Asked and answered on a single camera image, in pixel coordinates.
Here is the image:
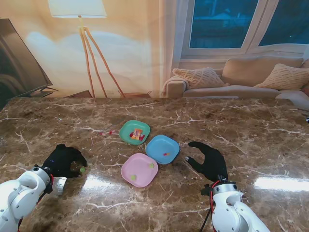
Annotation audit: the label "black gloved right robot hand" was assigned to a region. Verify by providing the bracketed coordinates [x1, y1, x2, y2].
[185, 141, 228, 182]

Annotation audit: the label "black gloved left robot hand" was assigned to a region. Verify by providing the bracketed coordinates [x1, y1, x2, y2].
[42, 144, 88, 180]

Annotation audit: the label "pink red candy packet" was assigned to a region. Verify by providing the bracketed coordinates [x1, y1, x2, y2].
[128, 131, 146, 141]

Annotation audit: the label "orange candy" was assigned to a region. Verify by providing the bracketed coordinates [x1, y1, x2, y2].
[131, 128, 143, 141]

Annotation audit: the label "blue square plastic dish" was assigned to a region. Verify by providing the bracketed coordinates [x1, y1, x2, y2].
[145, 135, 181, 165]

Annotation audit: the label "low wooden tv cabinet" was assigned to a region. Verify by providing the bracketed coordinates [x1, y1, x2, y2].
[65, 90, 94, 98]

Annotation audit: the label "green square plastic dish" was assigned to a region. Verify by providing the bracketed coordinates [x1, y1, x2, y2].
[119, 120, 151, 146]

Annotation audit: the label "pink square plastic dish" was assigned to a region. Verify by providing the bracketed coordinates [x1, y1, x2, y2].
[120, 153, 159, 188]

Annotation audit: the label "cream knitted cushion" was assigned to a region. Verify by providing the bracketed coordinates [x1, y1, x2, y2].
[254, 63, 309, 91]
[172, 67, 225, 89]

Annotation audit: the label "cream throw blanket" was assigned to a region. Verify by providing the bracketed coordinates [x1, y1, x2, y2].
[161, 76, 190, 95]

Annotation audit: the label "beige sofa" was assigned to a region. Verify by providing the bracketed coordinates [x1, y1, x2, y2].
[163, 57, 309, 114]

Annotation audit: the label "flat screen television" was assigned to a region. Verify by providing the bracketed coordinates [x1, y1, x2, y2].
[0, 18, 59, 104]

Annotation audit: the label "sheer white curtain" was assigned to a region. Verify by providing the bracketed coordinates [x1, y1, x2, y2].
[158, 0, 191, 97]

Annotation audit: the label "white framed window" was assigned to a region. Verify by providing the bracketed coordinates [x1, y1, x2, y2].
[181, 0, 309, 58]

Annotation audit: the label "wooden tripod floor lamp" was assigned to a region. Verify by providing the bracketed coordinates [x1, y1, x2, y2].
[47, 0, 126, 98]

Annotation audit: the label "red black left arm cables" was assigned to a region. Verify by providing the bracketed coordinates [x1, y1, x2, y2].
[16, 173, 54, 232]

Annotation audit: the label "red black arm cables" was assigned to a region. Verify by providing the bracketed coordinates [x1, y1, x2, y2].
[200, 178, 222, 232]
[16, 173, 54, 232]

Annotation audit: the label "red black right arm cables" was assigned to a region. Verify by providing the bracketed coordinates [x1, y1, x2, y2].
[200, 178, 222, 232]

